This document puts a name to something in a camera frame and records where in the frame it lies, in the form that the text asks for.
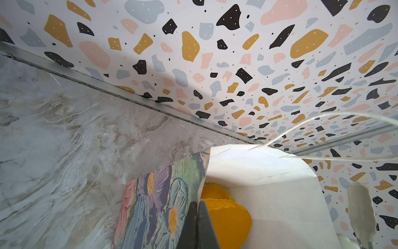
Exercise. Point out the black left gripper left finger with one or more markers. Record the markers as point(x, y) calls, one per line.
point(188, 238)

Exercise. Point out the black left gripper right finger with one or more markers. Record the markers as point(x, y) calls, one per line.
point(206, 236)

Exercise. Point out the large oval seeded bread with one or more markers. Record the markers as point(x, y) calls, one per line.
point(231, 222)

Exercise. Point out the small round orange bun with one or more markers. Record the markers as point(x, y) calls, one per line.
point(216, 192)

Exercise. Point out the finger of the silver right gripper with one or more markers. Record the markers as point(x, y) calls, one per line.
point(361, 214)

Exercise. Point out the floral paper gift bag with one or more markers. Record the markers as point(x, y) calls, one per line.
point(296, 201)

